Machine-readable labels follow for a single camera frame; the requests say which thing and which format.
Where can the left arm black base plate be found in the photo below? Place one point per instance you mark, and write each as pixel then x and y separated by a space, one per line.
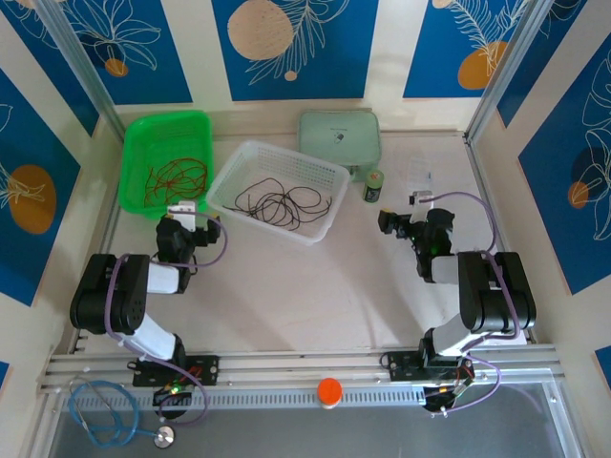
pixel 207 369

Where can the pale green lidded box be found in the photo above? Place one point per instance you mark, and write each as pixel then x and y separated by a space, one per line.
pixel 339 138

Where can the green plastic basket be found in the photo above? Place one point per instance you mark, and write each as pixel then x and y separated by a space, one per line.
pixel 162 138

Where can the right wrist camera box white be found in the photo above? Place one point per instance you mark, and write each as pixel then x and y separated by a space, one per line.
pixel 420 197

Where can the blue stethoscope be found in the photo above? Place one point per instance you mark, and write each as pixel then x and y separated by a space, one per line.
pixel 165 436

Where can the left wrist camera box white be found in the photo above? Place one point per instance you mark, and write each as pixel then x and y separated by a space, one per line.
pixel 182 213

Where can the small green jar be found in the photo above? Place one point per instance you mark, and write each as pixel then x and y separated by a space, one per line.
pixel 373 188

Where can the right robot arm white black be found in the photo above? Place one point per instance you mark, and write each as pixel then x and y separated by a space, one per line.
pixel 496 296

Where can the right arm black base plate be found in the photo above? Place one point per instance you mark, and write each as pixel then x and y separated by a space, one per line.
pixel 401 367

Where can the grey metal plate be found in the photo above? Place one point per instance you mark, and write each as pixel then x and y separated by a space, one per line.
pixel 334 434

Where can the white plastic basket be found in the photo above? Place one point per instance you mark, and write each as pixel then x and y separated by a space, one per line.
pixel 286 162

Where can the aluminium frame post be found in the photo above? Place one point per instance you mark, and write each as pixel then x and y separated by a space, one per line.
pixel 81 62
pixel 506 62

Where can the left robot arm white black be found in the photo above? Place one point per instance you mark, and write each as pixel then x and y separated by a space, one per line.
pixel 110 296

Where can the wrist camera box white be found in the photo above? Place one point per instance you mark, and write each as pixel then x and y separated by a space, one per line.
pixel 182 213
pixel 420 197

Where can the orange round cap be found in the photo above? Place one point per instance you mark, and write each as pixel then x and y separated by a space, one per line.
pixel 330 391

